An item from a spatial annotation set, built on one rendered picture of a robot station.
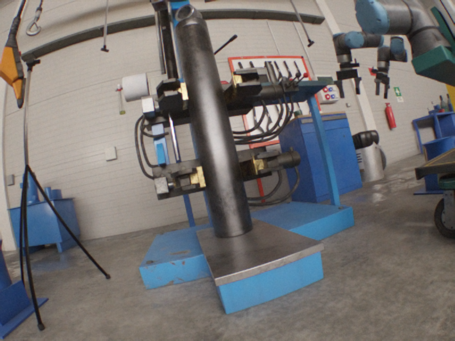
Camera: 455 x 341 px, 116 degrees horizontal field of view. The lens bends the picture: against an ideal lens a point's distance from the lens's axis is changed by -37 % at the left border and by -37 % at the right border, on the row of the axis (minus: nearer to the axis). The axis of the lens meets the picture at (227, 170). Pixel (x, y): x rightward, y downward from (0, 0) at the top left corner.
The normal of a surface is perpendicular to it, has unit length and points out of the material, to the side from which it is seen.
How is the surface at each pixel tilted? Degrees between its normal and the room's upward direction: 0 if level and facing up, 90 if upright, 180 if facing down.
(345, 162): 90
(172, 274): 90
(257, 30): 90
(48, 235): 90
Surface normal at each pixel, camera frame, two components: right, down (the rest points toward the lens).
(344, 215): 0.20, -0.08
